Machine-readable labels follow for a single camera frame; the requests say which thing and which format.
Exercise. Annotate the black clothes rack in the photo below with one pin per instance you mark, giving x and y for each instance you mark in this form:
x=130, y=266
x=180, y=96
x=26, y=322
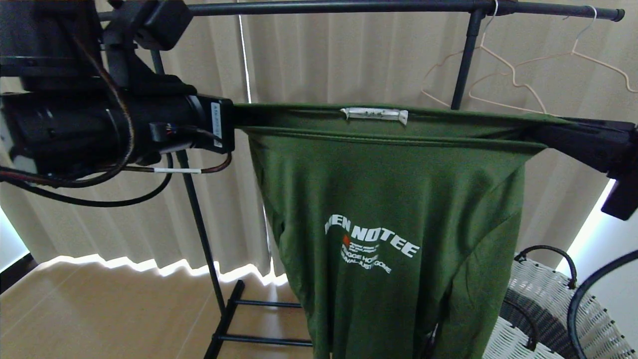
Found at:
x=349, y=6

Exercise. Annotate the green long-sleeved shirt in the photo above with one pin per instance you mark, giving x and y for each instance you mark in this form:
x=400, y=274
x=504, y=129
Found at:
x=379, y=199

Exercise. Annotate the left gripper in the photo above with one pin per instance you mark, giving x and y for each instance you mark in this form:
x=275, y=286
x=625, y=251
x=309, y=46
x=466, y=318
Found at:
x=75, y=124

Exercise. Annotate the beige curtain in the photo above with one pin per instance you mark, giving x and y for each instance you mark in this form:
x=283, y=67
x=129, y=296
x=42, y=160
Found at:
x=349, y=55

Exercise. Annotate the white laundry basket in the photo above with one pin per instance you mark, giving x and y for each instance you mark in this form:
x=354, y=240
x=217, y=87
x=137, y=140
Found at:
x=543, y=279

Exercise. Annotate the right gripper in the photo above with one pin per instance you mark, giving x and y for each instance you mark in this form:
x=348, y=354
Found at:
x=623, y=194

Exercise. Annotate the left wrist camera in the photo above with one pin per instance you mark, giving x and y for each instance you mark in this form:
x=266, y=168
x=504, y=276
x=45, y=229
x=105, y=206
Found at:
x=159, y=20

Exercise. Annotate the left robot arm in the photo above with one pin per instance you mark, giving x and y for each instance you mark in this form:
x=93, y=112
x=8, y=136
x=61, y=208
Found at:
x=45, y=30

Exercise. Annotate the pink clothes hanger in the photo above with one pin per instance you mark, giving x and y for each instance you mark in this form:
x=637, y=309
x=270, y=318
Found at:
x=598, y=62
x=498, y=58

